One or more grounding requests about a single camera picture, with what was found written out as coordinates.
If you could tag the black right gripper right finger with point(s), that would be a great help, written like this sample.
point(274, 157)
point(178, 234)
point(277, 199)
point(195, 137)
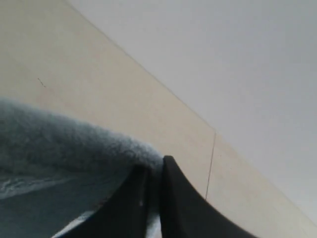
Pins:
point(184, 213)

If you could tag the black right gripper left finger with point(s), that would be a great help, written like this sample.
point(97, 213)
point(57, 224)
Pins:
point(124, 215)

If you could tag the light blue terry towel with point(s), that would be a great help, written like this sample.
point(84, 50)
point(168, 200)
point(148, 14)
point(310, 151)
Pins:
point(56, 172)

